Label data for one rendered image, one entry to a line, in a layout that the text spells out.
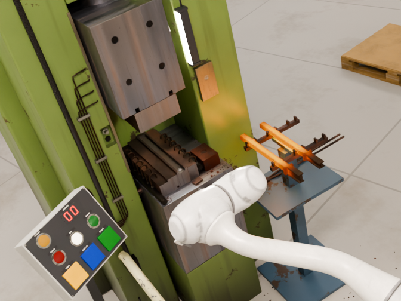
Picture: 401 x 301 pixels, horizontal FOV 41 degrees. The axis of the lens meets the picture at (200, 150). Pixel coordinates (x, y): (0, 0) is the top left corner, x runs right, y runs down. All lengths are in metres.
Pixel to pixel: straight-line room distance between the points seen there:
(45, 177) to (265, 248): 1.71
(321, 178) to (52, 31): 1.43
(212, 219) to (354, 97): 3.31
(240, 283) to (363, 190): 1.13
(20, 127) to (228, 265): 1.23
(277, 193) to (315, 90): 2.14
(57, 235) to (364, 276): 1.20
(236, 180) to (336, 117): 2.95
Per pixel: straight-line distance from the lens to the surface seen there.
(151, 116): 2.22
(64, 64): 2.16
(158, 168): 2.49
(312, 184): 2.68
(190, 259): 2.65
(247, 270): 2.95
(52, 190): 2.89
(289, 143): 2.50
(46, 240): 2.09
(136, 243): 2.69
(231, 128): 2.67
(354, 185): 3.68
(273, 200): 2.62
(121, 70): 2.09
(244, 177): 1.40
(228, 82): 2.56
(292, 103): 4.55
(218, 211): 1.34
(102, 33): 2.03
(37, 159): 2.78
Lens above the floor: 2.45
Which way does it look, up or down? 35 degrees down
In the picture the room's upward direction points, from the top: 15 degrees counter-clockwise
